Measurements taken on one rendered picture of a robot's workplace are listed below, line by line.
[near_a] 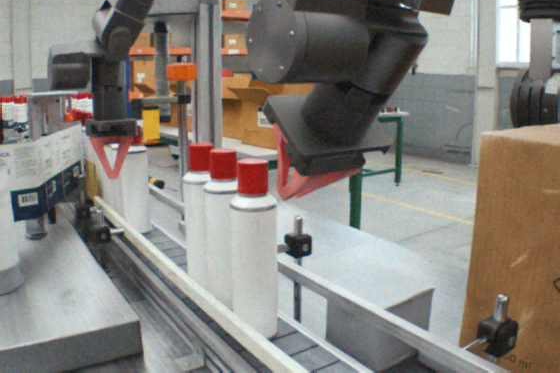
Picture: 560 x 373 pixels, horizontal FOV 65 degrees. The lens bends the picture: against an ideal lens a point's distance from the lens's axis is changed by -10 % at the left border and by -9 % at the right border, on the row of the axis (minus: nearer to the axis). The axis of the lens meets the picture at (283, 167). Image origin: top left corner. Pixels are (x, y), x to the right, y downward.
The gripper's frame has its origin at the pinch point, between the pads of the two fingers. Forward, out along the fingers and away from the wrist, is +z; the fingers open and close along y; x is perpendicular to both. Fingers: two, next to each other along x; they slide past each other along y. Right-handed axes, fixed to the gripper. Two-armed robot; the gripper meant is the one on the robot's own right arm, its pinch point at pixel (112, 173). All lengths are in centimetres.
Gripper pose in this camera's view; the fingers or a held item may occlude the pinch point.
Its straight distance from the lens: 84.1
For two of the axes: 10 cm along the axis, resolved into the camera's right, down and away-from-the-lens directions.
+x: 8.2, -1.0, 5.7
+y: 5.8, 1.4, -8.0
